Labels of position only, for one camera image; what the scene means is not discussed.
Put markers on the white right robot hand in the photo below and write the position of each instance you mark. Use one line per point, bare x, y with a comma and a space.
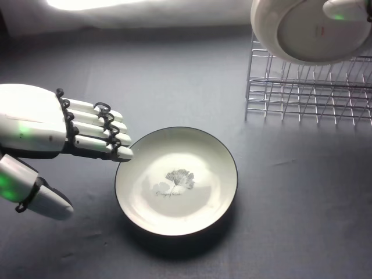
346, 8

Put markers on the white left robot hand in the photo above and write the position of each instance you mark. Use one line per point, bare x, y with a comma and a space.
32, 122

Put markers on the white ceramic plate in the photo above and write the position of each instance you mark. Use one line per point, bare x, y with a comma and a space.
305, 37
174, 203

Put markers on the white backdrop cloth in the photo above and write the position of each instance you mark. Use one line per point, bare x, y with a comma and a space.
145, 14

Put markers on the grey table cloth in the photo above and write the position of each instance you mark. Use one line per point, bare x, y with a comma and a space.
290, 189

